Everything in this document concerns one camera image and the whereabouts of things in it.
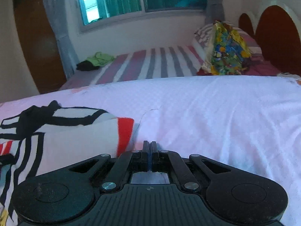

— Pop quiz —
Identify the grey curtain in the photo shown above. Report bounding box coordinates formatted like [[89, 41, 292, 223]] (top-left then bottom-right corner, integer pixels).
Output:
[[199, 0, 225, 26], [40, 0, 79, 80]]

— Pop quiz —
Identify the black cloth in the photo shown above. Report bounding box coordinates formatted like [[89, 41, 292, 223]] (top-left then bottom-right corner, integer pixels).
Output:
[[76, 61, 100, 71]]

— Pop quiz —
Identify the red and white headboard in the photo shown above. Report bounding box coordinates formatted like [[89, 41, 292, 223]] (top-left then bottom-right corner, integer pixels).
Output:
[[238, 0, 301, 79]]

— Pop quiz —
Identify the black red white striped shirt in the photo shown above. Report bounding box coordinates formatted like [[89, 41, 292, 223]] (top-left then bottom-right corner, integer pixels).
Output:
[[0, 100, 135, 226]]

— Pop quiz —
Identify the striped bed sheet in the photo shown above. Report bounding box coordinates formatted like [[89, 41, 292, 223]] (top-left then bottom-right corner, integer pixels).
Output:
[[59, 45, 283, 91]]

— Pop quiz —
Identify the brown wooden door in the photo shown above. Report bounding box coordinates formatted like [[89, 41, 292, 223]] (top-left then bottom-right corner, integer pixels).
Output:
[[12, 0, 67, 95]]

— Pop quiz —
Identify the green cloth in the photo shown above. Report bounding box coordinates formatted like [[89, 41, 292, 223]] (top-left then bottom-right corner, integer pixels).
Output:
[[86, 51, 116, 67]]

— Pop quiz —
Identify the pink floral blanket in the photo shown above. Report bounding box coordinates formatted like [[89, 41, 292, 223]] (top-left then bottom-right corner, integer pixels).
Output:
[[0, 75, 301, 226]]

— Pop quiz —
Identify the striped pillow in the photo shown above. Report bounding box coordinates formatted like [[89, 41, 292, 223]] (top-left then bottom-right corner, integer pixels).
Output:
[[192, 23, 262, 60]]

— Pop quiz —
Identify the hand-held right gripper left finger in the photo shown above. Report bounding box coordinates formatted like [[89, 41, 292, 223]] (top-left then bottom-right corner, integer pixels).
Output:
[[68, 141, 150, 192]]

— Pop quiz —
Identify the colourful printed pillow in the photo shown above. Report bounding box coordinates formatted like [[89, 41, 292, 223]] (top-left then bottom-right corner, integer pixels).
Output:
[[198, 21, 252, 76]]

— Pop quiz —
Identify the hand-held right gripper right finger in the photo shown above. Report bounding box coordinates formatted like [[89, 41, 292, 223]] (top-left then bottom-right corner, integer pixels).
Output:
[[150, 141, 232, 192]]

